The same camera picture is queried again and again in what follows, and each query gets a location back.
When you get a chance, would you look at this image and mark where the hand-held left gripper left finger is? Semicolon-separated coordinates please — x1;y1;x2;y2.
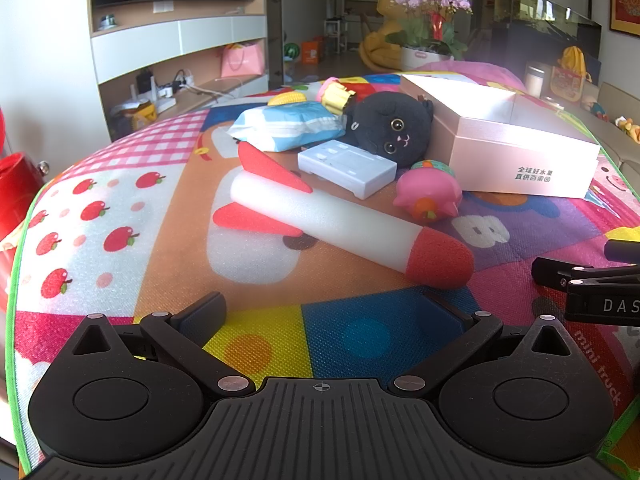
67;292;256;396

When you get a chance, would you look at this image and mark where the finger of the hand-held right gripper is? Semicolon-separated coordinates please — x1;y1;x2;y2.
531;257;640;291
604;239;640;262

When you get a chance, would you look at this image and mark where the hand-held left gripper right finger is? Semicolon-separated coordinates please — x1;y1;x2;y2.
387;292;571;398

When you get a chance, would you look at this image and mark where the pink cardboard box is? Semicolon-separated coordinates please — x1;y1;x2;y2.
399;73;602;200

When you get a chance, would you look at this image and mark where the pink pig toy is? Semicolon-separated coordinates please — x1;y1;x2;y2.
392;159;464;224

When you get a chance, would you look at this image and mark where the white and red foam rocket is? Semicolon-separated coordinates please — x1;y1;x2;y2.
212;141;475;290

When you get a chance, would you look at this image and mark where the white plastic adapter box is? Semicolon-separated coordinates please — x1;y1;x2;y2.
297;140;399;201

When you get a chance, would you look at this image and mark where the black cat plush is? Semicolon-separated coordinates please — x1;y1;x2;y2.
343;90;435;167

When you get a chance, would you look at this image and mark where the blue tissue pack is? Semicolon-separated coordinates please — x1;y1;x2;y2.
227;101;347;154

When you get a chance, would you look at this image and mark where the yellow fries toy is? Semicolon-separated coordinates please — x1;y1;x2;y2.
319;79;357;114

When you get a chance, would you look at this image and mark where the colourful printed play mat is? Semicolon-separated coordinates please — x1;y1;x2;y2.
4;60;640;480

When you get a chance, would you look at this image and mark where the orange toy figure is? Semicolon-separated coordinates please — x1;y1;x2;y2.
613;115;640;144

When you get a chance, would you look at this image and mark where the beige sofa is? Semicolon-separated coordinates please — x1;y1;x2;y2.
575;80;640;182

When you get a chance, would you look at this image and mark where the yellow printed bag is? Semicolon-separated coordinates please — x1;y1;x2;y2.
549;45;592;104

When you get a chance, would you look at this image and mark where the white jar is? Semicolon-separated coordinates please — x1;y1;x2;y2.
523;62;551;96

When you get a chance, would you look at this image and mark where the yellow box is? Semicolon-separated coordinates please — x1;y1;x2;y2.
127;101;159;126

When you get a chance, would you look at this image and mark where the dark sideboard cabinet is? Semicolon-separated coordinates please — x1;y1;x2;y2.
487;19;604;77

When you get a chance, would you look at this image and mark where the yellow corn toy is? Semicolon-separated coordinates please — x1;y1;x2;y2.
267;90;307;107

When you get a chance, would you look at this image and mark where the pink gift bag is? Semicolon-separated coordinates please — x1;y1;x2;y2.
221;41;266;80

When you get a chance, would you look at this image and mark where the glass fish tank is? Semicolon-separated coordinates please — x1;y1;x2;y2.
483;0;602;27

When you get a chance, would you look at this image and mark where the potted purple orchid plant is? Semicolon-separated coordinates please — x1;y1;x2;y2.
377;0;474;72

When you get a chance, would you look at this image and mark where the large yellow plush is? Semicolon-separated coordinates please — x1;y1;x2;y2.
359;0;407;69

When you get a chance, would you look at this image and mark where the orange paper bag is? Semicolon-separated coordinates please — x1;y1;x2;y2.
299;37;325;66

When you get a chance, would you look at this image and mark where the white stool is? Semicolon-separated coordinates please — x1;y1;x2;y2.
323;17;350;54

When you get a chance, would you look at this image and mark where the white and wood wall cabinet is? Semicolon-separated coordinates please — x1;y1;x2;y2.
90;0;271;144

